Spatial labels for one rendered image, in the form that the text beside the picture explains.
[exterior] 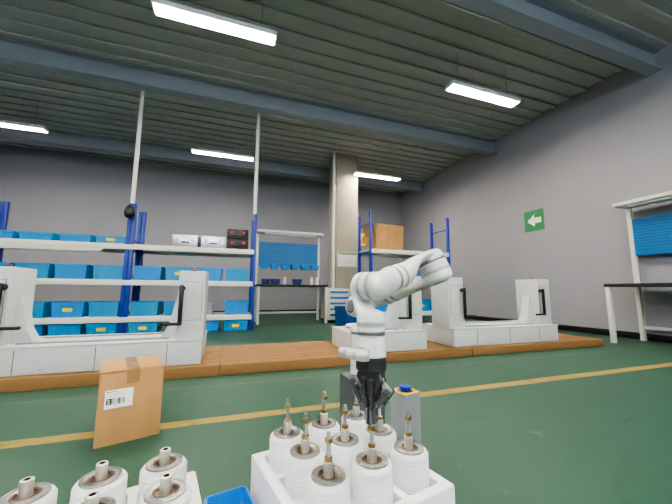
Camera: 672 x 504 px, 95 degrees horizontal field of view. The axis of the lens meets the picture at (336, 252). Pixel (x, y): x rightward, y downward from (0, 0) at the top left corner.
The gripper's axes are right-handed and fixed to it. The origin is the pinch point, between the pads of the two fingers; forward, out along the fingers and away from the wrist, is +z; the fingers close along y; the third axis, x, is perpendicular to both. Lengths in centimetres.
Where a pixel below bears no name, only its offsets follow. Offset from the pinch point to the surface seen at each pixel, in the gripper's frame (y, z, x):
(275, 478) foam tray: 19.5, 17.0, 14.3
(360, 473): -0.9, 10.7, 4.7
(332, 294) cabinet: 430, -21, -351
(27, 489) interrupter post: 34, 8, 60
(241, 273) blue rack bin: 433, -56, -157
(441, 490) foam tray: -10.0, 17.0, -13.4
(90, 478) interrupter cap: 33, 10, 51
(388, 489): -4.8, 14.2, -0.3
